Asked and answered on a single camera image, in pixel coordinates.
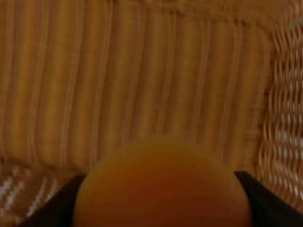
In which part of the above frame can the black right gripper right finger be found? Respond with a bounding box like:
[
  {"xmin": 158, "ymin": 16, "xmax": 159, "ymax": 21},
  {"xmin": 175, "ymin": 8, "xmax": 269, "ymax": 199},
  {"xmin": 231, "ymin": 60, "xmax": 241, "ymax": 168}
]
[{"xmin": 234, "ymin": 171, "xmax": 303, "ymax": 227}]

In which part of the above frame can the red yellow peach fruit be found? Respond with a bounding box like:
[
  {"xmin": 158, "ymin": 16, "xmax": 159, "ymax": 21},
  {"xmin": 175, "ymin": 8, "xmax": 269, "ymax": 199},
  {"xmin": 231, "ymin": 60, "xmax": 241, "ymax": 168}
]
[{"xmin": 72, "ymin": 137, "xmax": 254, "ymax": 227}]

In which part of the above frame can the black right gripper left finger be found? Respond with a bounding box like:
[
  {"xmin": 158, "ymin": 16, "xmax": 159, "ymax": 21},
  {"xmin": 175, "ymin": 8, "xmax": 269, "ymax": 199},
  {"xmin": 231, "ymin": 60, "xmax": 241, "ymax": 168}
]
[{"xmin": 19, "ymin": 175, "xmax": 85, "ymax": 227}]

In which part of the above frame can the light orange wicker basket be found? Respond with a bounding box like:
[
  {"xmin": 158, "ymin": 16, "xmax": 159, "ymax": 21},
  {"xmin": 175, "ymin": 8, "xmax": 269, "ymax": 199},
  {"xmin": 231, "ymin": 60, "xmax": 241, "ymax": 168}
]
[{"xmin": 0, "ymin": 0, "xmax": 303, "ymax": 227}]

